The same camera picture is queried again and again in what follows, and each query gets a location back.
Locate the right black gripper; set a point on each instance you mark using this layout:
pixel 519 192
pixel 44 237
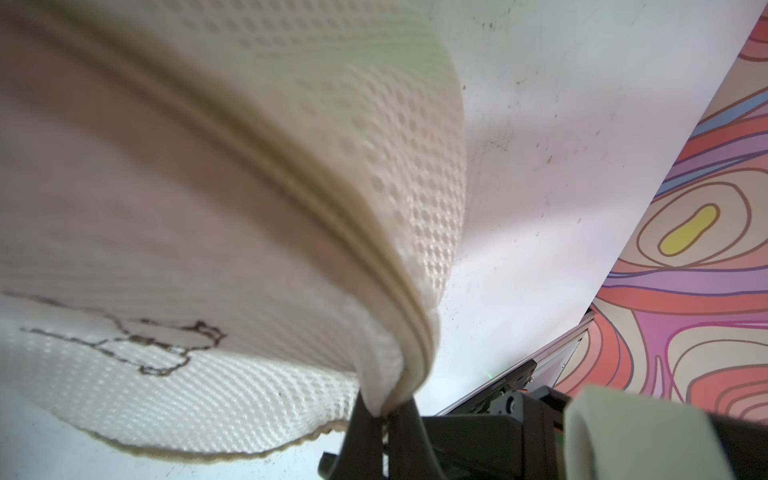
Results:
pixel 528 443

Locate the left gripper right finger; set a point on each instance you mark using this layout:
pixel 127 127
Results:
pixel 411 456

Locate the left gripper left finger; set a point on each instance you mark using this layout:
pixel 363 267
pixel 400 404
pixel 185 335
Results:
pixel 361 453

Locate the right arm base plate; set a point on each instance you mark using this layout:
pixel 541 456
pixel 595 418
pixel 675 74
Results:
pixel 479 400

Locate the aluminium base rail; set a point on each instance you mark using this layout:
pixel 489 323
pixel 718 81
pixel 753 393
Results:
pixel 543 368

